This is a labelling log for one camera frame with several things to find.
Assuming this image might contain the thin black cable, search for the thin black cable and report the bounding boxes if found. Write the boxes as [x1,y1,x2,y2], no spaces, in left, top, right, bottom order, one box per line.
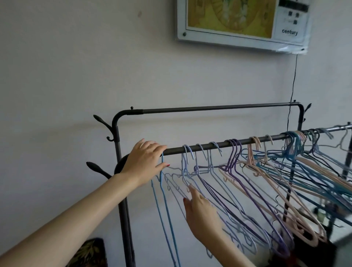
[287,53,298,133]

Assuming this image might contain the person's left hand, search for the person's left hand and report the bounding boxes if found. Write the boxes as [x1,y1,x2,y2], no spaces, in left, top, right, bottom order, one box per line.
[120,138,171,188]

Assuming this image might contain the black metal clothes rack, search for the black metal clothes rack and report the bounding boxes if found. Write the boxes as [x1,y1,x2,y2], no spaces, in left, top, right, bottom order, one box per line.
[86,100,352,267]

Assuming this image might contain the row of pastel clothes hangers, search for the row of pastel clothes hangers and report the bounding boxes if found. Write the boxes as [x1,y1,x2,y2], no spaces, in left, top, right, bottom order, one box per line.
[164,127,352,259]

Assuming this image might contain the person's left forearm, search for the person's left forearm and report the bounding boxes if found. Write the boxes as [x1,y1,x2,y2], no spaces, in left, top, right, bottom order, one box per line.
[0,173,139,267]

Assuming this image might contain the dark floral cushion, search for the dark floral cushion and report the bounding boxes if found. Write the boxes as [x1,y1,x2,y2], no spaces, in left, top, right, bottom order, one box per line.
[66,238,108,267]

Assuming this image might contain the person's right hand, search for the person's right hand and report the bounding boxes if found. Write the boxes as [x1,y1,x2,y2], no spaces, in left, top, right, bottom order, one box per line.
[183,185,226,243]

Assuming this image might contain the person's right forearm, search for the person's right forearm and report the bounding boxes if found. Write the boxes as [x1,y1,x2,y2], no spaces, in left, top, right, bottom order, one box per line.
[205,231,256,267]

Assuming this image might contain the white framed wall clock picture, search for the white framed wall clock picture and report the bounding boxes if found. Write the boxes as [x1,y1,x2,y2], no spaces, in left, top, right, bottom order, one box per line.
[176,0,313,54]

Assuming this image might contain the dark garment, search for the dark garment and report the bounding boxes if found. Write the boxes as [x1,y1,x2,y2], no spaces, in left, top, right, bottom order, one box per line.
[271,231,340,267]

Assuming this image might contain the blue wire clothes hanger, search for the blue wire clothes hanger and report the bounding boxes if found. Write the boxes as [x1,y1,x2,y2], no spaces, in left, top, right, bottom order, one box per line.
[150,153,182,267]

